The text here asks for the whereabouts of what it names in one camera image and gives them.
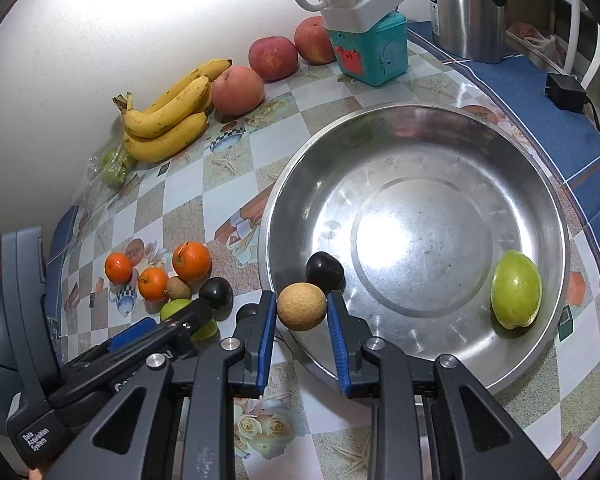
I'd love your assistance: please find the small green jujube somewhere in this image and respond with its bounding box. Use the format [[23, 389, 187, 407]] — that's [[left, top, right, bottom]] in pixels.
[[159, 298, 220, 343]]

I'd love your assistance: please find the teal plastic toy box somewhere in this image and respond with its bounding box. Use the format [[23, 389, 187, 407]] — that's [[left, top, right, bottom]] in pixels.
[[327, 10, 410, 87]]

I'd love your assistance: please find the small mandarin orange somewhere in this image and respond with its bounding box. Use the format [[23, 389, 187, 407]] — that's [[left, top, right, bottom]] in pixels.
[[104, 252, 133, 283], [137, 267, 170, 302]]

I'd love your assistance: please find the stainless steel kettle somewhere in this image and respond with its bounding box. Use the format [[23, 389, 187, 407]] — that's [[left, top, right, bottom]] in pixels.
[[424, 0, 508, 65]]

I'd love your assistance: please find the clear bag of green fruit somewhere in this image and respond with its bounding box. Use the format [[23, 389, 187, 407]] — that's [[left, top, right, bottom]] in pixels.
[[82, 145, 141, 201]]

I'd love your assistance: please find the round brown longan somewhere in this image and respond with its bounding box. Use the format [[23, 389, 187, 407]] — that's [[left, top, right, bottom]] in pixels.
[[276, 282, 327, 332]]

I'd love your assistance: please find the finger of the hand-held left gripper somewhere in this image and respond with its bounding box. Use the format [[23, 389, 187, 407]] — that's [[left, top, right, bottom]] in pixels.
[[100, 301, 215, 396], [62, 316, 158, 375]]

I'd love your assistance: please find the large mandarin orange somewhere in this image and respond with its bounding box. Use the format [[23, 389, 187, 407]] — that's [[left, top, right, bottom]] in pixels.
[[172, 241, 213, 282]]

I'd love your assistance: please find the pink plastic bag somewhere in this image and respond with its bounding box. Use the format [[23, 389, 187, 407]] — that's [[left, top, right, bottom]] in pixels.
[[509, 21, 567, 67]]

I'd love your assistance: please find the white power strip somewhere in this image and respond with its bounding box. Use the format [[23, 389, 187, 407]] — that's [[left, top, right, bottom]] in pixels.
[[313, 0, 408, 31]]

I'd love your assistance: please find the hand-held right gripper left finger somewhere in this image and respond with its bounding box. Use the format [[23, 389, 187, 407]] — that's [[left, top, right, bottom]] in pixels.
[[45, 290, 278, 480]]

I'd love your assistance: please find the stainless steel basin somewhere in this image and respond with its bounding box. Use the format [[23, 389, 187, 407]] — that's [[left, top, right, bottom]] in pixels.
[[257, 102, 578, 396]]

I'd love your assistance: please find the white frame rack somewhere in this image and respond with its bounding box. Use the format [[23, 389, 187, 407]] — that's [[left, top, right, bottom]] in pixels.
[[505, 0, 600, 91]]

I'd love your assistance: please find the black power adapter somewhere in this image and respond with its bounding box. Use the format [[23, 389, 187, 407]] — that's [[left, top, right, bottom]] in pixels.
[[545, 73, 588, 112]]

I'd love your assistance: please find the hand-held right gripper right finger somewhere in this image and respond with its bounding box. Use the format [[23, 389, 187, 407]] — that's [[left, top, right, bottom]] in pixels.
[[326, 290, 563, 480]]

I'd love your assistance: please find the large green jujube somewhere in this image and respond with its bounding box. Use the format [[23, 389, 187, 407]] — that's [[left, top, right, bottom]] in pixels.
[[490, 250, 543, 331]]

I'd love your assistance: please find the checkered printed tablecloth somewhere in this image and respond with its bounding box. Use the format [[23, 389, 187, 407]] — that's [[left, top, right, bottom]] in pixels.
[[45, 20, 600, 480]]

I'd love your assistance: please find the dark purple plum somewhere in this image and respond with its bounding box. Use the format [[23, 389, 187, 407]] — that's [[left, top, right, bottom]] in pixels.
[[198, 276, 233, 309], [305, 251, 346, 293]]

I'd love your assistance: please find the pale pink apple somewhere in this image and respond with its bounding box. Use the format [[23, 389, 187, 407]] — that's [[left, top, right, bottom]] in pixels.
[[211, 65, 266, 117]]

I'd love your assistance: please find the red apple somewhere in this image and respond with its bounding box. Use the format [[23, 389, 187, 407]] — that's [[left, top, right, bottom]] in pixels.
[[294, 16, 337, 66], [248, 36, 299, 82]]

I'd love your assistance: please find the yellow banana bunch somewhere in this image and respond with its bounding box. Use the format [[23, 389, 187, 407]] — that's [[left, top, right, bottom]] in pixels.
[[112, 58, 233, 163]]

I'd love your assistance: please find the brown kiwi on table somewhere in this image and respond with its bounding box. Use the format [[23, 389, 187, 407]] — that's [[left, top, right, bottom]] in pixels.
[[165, 275, 192, 299]]

